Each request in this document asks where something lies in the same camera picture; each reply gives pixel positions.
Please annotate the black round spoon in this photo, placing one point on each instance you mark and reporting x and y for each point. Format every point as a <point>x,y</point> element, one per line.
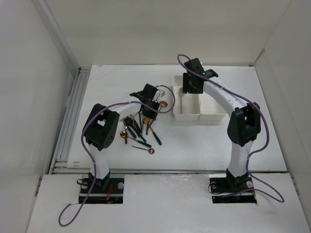
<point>132,126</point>

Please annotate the aluminium rail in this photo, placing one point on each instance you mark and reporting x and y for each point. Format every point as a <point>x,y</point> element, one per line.
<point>164,171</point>
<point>59,159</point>

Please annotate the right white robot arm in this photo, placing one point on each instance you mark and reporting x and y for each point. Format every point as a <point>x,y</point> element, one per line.
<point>245,116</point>

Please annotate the aluminium rail front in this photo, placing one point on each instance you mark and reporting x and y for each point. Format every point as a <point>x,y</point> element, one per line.
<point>164,171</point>

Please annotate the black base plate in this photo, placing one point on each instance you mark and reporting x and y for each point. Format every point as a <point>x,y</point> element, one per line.
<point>105,191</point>
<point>226,190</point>

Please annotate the small copper teaspoon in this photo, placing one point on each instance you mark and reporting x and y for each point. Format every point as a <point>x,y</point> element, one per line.
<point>150,150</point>

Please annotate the aluminium rail left side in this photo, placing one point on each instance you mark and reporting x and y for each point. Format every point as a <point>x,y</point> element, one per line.
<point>59,159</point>

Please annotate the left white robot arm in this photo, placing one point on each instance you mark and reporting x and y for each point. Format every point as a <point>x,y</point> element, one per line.
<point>101,126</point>

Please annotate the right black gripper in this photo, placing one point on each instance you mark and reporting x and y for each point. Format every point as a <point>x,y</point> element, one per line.
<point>186,87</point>

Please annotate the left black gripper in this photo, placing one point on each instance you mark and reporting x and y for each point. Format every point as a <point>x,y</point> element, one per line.
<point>151,116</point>

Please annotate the gold spoon green handle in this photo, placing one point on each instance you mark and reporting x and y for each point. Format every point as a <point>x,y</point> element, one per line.
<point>147,122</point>
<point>125,135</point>

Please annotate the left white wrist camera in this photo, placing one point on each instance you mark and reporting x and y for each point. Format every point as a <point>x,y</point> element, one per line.
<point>159,94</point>

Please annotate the black fork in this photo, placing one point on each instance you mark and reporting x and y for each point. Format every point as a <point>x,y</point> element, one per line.
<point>140,123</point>

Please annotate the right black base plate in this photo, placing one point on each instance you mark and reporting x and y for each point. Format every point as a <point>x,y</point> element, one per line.
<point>226,190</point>

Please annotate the left white plastic bin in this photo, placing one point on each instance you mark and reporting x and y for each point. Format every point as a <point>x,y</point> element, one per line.
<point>187,106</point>

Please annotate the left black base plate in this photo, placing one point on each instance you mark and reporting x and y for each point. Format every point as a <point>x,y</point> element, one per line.
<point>105,191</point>

